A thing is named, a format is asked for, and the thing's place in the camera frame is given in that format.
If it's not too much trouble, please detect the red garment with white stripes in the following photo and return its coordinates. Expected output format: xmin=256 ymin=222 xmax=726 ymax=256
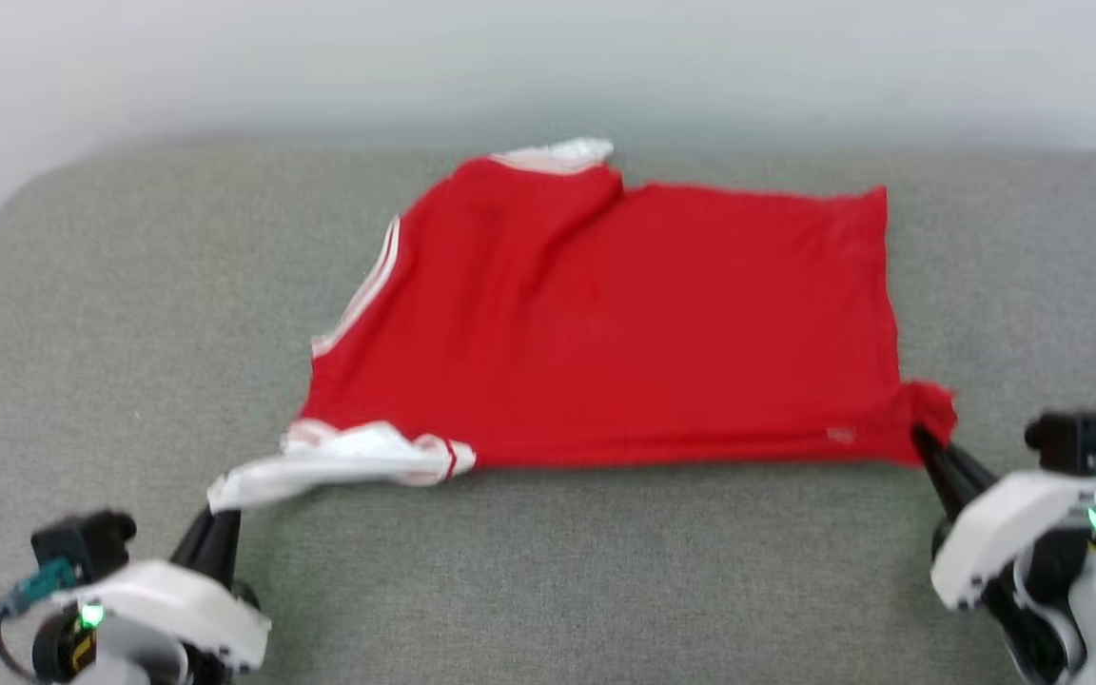
xmin=207 ymin=138 xmax=959 ymax=515

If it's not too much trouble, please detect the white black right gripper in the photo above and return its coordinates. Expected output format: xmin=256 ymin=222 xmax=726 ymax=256
xmin=910 ymin=426 xmax=1096 ymax=611

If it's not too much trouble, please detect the teal left camera connector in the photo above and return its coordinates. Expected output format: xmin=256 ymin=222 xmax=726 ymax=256
xmin=0 ymin=559 xmax=79 ymax=616

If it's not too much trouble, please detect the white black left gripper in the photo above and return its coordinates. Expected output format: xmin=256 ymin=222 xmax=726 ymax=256
xmin=53 ymin=510 xmax=272 ymax=671

